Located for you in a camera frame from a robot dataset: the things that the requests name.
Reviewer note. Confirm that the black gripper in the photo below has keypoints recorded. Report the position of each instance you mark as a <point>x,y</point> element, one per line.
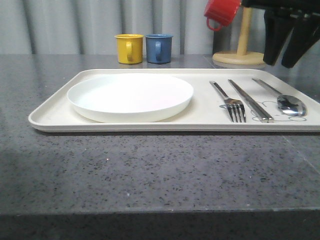
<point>279,19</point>

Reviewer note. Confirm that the silver spoon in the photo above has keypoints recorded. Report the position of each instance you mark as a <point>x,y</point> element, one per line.
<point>288,104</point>

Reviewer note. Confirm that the white round plate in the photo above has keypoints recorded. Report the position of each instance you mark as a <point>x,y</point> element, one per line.
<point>130,97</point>

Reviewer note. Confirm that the wooden mug tree stand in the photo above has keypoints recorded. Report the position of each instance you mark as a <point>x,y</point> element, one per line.
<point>241,56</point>

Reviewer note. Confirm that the beige rabbit serving tray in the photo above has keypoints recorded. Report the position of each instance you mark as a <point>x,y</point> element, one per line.
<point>203,114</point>

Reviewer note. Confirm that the blue mug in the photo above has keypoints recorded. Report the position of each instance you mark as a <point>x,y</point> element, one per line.
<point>158,48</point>

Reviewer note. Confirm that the yellow mug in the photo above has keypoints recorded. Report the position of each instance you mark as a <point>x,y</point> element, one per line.
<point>129,48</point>

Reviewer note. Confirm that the silver fork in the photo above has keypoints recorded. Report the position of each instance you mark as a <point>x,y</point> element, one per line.
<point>235,107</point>

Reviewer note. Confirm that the red mug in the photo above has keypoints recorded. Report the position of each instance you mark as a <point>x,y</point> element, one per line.
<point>221,11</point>

